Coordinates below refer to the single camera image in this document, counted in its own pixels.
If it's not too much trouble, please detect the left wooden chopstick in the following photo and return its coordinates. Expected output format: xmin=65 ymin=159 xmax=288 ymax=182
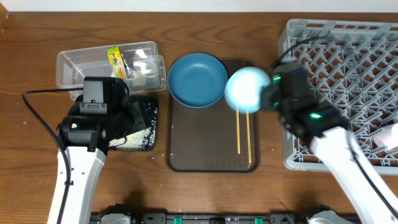
xmin=236 ymin=109 xmax=241 ymax=154

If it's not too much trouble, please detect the right wooden chopstick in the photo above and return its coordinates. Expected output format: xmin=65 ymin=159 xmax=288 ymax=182
xmin=246 ymin=111 xmax=252 ymax=165

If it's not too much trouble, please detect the brown serving tray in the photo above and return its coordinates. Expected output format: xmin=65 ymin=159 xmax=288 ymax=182
xmin=167 ymin=58 xmax=259 ymax=173

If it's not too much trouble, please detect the blue plate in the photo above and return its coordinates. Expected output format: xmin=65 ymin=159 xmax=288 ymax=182
xmin=167 ymin=53 xmax=228 ymax=108

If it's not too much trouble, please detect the black waste tray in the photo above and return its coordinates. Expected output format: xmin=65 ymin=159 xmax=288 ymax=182
xmin=109 ymin=95 xmax=158 ymax=152

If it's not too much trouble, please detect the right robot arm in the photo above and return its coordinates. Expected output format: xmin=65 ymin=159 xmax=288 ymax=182
xmin=260 ymin=62 xmax=397 ymax=223

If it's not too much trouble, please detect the spilled white rice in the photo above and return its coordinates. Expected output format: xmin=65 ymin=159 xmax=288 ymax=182
xmin=109 ymin=101 xmax=158 ymax=151

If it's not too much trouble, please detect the white napkin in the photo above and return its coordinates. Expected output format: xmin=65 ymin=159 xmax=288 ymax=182
xmin=123 ymin=49 xmax=160 ymax=91

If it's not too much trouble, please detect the clear plastic bin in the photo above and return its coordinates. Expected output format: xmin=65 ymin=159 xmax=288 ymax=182
xmin=56 ymin=41 xmax=167 ymax=95

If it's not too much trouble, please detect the green snack wrapper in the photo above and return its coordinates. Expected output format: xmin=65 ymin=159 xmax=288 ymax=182
xmin=107 ymin=46 xmax=127 ymax=78

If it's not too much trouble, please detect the white cup pink inside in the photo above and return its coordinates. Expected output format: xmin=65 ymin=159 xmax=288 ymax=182
xmin=374 ymin=123 xmax=398 ymax=151

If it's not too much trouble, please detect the grey dishwasher rack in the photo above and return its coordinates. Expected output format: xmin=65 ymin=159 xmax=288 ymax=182
xmin=279 ymin=19 xmax=397 ymax=175

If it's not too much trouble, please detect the wooden chopstick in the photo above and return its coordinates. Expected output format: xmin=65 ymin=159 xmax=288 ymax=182
xmin=246 ymin=111 xmax=252 ymax=165
xmin=236 ymin=109 xmax=241 ymax=154

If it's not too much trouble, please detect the light blue rice bowl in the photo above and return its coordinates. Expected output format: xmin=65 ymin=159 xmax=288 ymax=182
xmin=224 ymin=67 xmax=271 ymax=114

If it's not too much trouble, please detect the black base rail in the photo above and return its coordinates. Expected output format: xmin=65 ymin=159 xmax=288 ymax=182
xmin=90 ymin=203 xmax=352 ymax=224

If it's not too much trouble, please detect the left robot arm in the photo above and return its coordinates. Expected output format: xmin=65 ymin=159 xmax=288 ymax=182
xmin=48 ymin=77 xmax=150 ymax=223

